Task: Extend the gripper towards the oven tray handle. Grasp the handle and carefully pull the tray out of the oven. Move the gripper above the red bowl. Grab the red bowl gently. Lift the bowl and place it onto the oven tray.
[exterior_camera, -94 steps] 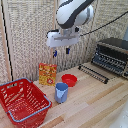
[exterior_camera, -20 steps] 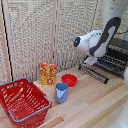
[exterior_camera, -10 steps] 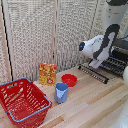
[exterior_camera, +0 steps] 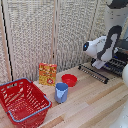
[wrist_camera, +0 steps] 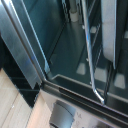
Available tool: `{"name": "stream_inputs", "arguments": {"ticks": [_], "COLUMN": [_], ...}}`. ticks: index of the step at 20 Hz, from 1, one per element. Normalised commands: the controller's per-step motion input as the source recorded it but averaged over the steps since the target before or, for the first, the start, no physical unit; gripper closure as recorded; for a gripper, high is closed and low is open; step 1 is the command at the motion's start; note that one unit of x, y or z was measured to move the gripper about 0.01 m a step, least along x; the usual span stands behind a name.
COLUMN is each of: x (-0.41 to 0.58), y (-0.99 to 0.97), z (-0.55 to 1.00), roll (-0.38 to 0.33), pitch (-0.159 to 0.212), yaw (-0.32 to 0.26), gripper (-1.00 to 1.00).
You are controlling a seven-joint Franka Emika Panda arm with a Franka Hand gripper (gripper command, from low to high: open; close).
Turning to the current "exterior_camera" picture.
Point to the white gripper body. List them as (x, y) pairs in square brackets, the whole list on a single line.
[(98, 63)]

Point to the red plastic bowl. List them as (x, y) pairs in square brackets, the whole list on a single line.
[(69, 80)]

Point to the black toaster oven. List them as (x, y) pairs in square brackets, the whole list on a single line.
[(122, 50)]

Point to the beige woven screen panel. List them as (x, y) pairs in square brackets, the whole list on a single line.
[(100, 20), (28, 36), (73, 33)]

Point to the blue plastic cup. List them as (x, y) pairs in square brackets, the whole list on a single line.
[(61, 92)]

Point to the red yellow snack box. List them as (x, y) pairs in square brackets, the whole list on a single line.
[(47, 74)]

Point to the red plastic shopping basket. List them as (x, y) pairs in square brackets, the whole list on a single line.
[(23, 101)]

